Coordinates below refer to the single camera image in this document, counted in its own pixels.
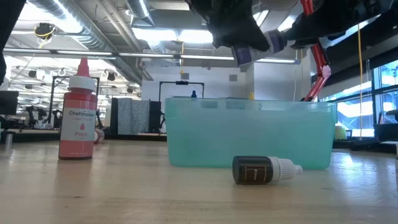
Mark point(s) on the pink food coloring bottle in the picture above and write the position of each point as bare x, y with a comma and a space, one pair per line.
77, 124

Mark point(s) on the black background robot arm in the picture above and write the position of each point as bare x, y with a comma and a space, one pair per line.
31, 113

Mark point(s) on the yellow-green cup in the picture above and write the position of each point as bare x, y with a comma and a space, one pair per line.
340, 133

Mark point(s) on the silver ventilation duct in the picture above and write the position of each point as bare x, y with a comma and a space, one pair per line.
93, 34

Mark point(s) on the blue food coloring bottle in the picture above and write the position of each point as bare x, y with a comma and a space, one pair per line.
193, 94

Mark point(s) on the black gantry frame with camera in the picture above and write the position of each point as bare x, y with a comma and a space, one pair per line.
182, 82

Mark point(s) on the long ceiling light bar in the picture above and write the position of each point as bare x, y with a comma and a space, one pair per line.
149, 55

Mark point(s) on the small brown dropper bottle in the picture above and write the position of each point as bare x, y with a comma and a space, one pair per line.
252, 170

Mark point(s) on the grey partition panel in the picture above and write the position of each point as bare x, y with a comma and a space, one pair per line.
133, 116

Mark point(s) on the yellow food coloring bottle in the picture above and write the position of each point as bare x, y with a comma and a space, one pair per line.
251, 96

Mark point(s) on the black monitor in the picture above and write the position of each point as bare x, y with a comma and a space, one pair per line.
7, 102

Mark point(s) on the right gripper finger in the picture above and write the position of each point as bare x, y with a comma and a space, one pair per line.
301, 32

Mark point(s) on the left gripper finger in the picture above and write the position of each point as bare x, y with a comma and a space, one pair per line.
242, 40

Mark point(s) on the green translucent plastic bin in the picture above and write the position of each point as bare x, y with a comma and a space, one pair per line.
217, 133

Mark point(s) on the purple food coloring bottle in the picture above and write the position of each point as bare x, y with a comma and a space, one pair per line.
248, 55

